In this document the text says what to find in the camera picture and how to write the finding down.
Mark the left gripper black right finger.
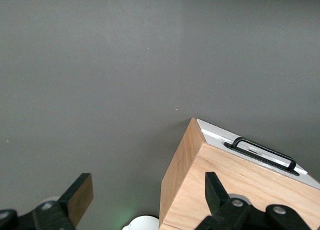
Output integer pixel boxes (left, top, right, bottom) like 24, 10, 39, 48
194, 171, 312, 230

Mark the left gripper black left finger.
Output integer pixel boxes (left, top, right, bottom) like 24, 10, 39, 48
0, 172, 94, 230

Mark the white-front drawer with black handle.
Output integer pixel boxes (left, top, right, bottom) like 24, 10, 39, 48
196, 118, 320, 190

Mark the wooden drawer cabinet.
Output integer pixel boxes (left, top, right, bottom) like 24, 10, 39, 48
159, 117, 320, 230

